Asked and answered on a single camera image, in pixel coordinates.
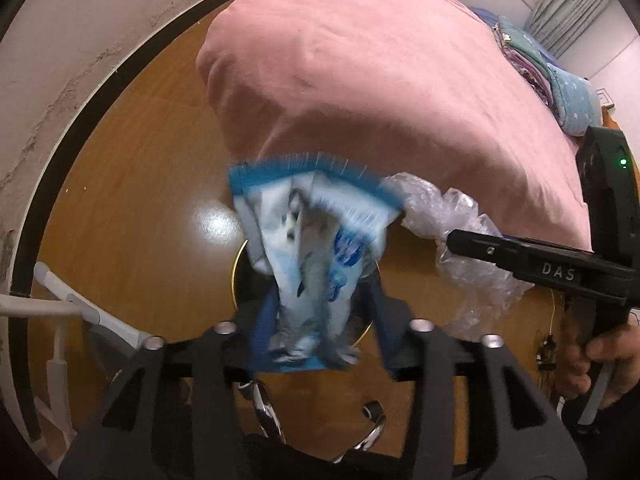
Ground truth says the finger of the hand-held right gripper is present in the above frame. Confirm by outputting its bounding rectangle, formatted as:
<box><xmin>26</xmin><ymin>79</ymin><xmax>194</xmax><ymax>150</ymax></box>
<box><xmin>446</xmin><ymin>230</ymin><xmax>532</xmax><ymax>281</ymax></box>

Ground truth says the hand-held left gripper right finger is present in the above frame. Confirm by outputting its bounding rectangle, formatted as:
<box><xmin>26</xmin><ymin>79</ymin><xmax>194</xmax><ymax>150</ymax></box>
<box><xmin>365</xmin><ymin>277</ymin><xmax>587</xmax><ymax>480</ymax></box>

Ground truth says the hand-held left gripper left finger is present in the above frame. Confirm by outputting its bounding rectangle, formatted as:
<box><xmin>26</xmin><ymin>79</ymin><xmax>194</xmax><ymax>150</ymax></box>
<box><xmin>59</xmin><ymin>289</ymin><xmax>282</xmax><ymax>480</ymax></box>

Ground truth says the black bin with gold rim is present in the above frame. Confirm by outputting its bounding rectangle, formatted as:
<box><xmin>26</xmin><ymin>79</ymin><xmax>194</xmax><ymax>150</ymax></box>
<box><xmin>231</xmin><ymin>237</ymin><xmax>382</xmax><ymax>361</ymax></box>

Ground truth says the clear plastic bag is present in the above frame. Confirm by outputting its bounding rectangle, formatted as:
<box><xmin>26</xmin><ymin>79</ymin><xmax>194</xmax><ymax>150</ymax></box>
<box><xmin>384</xmin><ymin>172</ymin><xmax>533</xmax><ymax>342</ymax></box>

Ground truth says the blue and white printed packet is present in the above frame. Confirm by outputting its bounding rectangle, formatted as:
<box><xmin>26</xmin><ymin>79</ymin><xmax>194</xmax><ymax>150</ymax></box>
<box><xmin>229</xmin><ymin>152</ymin><xmax>404</xmax><ymax>374</ymax></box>

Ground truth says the person's right hand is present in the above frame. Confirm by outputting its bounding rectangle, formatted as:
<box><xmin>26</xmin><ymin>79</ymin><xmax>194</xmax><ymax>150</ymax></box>
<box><xmin>554</xmin><ymin>321</ymin><xmax>640</xmax><ymax>413</ymax></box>

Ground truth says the chrome chair base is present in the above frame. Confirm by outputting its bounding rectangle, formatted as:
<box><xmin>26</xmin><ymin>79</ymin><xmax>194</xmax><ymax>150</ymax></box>
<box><xmin>239</xmin><ymin>379</ymin><xmax>387</xmax><ymax>463</ymax></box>

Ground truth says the light blue patterned pillow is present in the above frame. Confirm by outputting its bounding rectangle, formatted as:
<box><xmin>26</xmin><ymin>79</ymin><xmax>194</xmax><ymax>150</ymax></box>
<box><xmin>545</xmin><ymin>62</ymin><xmax>599</xmax><ymax>136</ymax></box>

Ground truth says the purple folded blanket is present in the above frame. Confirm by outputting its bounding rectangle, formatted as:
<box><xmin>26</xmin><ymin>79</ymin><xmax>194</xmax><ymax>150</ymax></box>
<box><xmin>492</xmin><ymin>15</ymin><xmax>557</xmax><ymax>107</ymax></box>

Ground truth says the pink blanket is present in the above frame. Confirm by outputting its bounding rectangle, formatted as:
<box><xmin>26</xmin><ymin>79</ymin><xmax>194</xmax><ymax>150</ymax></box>
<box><xmin>196</xmin><ymin>0</ymin><xmax>595</xmax><ymax>261</ymax></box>

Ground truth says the grey-green curtain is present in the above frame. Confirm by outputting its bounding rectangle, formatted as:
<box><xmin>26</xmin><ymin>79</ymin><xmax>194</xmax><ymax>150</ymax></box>
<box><xmin>524</xmin><ymin>0</ymin><xmax>607</xmax><ymax>57</ymax></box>

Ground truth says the white metal rack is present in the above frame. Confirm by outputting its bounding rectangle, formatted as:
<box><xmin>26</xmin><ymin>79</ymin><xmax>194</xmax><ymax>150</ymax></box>
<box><xmin>0</xmin><ymin>260</ymin><xmax>152</xmax><ymax>461</ymax></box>

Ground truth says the thin yellow cable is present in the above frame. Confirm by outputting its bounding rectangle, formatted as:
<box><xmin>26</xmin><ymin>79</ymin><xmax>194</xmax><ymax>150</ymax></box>
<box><xmin>536</xmin><ymin>289</ymin><xmax>560</xmax><ymax>372</ymax></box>

